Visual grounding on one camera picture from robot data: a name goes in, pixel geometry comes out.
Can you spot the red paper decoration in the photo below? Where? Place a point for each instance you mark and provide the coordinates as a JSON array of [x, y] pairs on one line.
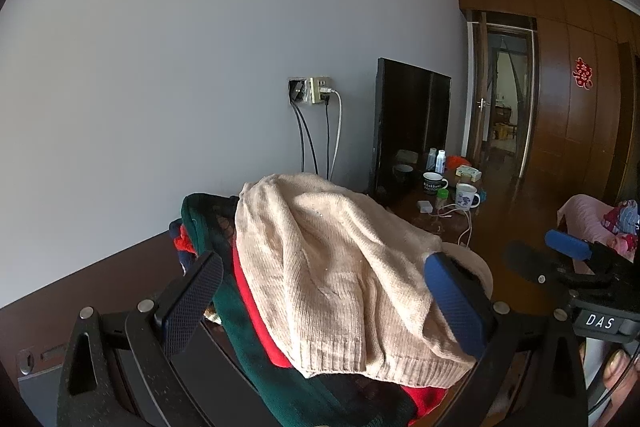
[[583, 72]]

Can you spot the white bottle with blue cap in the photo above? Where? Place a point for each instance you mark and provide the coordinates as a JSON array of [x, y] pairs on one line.
[[440, 162]]

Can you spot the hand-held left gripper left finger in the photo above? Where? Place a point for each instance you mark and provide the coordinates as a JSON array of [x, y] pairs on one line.
[[192, 302]]

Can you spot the navy red patterned garment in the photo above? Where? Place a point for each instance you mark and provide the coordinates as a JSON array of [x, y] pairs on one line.
[[182, 247]]

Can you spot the colourful printed clothes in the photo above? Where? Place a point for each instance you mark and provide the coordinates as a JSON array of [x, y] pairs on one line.
[[622, 222]]

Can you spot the black flat television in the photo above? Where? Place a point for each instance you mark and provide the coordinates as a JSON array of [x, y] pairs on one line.
[[405, 117]]

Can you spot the grey bottle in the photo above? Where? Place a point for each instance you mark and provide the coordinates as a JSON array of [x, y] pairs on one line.
[[431, 159]]

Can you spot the white green tissue box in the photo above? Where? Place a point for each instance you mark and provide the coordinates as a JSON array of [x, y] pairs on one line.
[[469, 173]]

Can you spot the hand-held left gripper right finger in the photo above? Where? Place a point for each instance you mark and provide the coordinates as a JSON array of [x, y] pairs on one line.
[[455, 302]]

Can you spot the wooden door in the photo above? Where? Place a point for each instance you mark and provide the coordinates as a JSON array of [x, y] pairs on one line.
[[480, 57]]

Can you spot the orange red cloth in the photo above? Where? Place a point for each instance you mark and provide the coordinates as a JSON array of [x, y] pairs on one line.
[[457, 162]]

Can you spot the broken open wall socket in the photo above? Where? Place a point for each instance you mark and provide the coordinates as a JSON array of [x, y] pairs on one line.
[[297, 91]]

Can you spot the pink cloth pile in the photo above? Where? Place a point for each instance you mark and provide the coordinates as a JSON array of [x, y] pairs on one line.
[[580, 217]]

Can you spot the cardboard box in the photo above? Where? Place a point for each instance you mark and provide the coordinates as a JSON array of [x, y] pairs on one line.
[[504, 132]]

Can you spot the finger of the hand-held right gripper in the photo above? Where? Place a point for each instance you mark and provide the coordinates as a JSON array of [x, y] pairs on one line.
[[567, 244], [530, 262]]

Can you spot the clear bottle with green cap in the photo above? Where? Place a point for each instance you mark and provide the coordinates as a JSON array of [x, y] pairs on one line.
[[442, 201]]

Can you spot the black mug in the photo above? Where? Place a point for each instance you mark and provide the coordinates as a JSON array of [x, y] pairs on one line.
[[434, 183]]

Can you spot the white mug with blue print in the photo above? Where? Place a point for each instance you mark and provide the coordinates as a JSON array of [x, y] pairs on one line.
[[466, 196]]

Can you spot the dark green garment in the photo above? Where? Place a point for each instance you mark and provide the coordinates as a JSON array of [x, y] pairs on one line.
[[240, 337]]

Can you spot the beige wall socket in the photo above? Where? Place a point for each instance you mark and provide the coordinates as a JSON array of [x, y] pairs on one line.
[[319, 90]]

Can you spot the beige knit sweater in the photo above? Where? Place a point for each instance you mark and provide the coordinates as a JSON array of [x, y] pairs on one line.
[[325, 267]]

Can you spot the white charger adapter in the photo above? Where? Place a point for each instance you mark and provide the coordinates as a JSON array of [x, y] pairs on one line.
[[425, 207]]

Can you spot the brown wooden wardrobe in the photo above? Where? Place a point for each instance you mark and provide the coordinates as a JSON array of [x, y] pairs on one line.
[[565, 132]]

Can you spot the person's right hand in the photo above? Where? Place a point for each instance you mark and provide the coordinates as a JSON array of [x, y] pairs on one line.
[[620, 374]]

